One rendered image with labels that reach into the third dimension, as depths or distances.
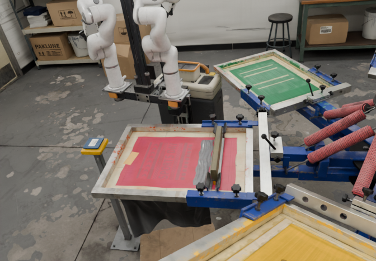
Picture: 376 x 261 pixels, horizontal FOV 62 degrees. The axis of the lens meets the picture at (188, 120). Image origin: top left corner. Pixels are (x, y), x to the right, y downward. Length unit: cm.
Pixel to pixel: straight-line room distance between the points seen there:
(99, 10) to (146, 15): 33
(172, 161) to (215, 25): 386
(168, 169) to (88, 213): 140
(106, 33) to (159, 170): 83
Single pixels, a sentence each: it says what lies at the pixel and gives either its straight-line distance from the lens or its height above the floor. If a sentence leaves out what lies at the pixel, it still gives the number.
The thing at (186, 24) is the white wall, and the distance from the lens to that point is 541.
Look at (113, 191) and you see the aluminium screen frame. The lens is 162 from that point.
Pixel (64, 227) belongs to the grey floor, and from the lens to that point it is 297.
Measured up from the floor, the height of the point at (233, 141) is 95.
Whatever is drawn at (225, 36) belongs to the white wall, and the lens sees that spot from 540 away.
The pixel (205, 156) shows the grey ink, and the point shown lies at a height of 96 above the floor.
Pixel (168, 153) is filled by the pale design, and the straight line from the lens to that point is 180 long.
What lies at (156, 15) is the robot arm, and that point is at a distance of 162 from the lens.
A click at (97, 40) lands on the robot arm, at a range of 197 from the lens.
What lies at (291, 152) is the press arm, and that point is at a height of 104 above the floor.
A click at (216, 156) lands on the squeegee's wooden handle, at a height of 106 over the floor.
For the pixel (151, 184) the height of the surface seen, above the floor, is 95.
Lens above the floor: 211
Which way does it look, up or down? 34 degrees down
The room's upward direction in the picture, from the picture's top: 8 degrees counter-clockwise
